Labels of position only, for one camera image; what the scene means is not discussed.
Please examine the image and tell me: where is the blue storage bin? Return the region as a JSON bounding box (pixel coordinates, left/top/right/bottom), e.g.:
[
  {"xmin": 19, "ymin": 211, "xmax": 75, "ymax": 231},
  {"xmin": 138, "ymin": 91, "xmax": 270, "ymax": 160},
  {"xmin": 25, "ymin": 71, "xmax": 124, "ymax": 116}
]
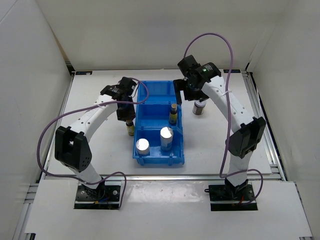
[
  {"xmin": 135, "ymin": 102, "xmax": 183, "ymax": 130},
  {"xmin": 132, "ymin": 127, "xmax": 185, "ymax": 166},
  {"xmin": 142, "ymin": 80, "xmax": 177, "ymax": 104}
]

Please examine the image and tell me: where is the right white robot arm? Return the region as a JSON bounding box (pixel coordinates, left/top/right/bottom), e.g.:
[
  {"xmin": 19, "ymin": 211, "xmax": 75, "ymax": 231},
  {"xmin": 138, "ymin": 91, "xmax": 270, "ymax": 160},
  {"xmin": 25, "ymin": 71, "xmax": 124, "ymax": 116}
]
[{"xmin": 173, "ymin": 55, "xmax": 266, "ymax": 200}]

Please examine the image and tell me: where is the middle blue storage bin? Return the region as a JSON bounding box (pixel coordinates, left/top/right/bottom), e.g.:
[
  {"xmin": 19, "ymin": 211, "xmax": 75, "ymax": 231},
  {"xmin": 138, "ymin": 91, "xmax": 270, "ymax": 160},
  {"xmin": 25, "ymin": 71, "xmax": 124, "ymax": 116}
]
[{"xmin": 135, "ymin": 102, "xmax": 183, "ymax": 130}]

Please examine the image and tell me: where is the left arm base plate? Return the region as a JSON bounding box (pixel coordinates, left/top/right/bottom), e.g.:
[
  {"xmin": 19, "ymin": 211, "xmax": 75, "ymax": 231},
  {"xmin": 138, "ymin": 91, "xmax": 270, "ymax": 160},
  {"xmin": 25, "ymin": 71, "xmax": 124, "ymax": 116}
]
[{"xmin": 73, "ymin": 181, "xmax": 123, "ymax": 210}]

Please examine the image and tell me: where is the silver-lid bead jar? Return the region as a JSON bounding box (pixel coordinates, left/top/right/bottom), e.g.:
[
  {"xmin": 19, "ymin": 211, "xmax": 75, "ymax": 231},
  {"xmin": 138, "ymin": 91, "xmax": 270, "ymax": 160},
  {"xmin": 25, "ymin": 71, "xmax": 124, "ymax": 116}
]
[
  {"xmin": 135, "ymin": 138, "xmax": 150, "ymax": 156},
  {"xmin": 160, "ymin": 126, "xmax": 174, "ymax": 151}
]

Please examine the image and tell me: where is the aluminium table edge rail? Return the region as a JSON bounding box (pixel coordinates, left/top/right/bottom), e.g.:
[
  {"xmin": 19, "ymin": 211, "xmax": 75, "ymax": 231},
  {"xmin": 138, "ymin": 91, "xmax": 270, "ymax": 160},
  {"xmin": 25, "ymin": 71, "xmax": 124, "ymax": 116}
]
[{"xmin": 44, "ymin": 173, "xmax": 282, "ymax": 181}]

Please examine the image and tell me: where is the near blue storage bin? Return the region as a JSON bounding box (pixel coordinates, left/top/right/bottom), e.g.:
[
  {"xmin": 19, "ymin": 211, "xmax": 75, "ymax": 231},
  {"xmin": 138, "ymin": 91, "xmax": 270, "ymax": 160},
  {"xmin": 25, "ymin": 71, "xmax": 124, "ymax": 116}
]
[{"xmin": 132, "ymin": 127, "xmax": 185, "ymax": 166}]

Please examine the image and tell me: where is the purple cable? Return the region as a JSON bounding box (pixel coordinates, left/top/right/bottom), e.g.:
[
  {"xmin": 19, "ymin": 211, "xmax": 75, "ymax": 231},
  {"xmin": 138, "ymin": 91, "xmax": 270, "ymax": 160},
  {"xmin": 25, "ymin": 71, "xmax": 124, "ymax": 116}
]
[
  {"xmin": 183, "ymin": 32, "xmax": 265, "ymax": 205},
  {"xmin": 36, "ymin": 77, "xmax": 150, "ymax": 210}
]

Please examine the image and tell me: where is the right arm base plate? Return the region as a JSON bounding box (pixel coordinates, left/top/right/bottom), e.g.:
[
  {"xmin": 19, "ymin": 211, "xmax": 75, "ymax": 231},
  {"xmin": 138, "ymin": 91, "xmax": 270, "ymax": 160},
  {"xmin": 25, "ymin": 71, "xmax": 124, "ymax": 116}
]
[{"xmin": 204, "ymin": 184, "xmax": 258, "ymax": 212}]

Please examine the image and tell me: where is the yellow-label sauce bottle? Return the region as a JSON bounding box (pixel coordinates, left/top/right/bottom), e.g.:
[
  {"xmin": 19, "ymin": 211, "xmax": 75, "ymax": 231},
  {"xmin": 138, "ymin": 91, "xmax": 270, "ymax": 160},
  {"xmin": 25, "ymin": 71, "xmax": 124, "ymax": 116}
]
[
  {"xmin": 169, "ymin": 103, "xmax": 178, "ymax": 125},
  {"xmin": 125, "ymin": 120, "xmax": 135, "ymax": 136}
]

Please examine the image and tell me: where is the far blue storage bin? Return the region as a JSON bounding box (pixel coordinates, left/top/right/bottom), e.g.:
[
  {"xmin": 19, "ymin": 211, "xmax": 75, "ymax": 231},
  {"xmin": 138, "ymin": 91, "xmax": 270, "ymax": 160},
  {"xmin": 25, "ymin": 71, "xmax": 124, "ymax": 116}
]
[{"xmin": 142, "ymin": 80, "xmax": 177, "ymax": 104}]

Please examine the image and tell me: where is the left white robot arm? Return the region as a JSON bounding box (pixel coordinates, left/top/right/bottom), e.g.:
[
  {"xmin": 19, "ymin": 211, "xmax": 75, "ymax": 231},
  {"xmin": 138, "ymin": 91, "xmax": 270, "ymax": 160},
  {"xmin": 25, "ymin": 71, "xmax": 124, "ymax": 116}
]
[{"xmin": 54, "ymin": 77, "xmax": 137, "ymax": 201}]

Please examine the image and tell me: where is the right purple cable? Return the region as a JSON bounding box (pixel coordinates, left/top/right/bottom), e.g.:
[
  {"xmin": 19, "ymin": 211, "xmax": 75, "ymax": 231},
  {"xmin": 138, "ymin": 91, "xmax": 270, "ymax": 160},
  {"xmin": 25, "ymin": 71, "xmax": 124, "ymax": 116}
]
[{"xmin": 183, "ymin": 32, "xmax": 265, "ymax": 205}]

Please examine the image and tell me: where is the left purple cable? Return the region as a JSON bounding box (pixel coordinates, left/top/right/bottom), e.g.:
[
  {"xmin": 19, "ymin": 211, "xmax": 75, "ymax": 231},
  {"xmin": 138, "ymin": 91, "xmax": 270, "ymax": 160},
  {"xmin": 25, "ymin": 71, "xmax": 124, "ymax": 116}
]
[{"xmin": 36, "ymin": 77, "xmax": 150, "ymax": 210}]

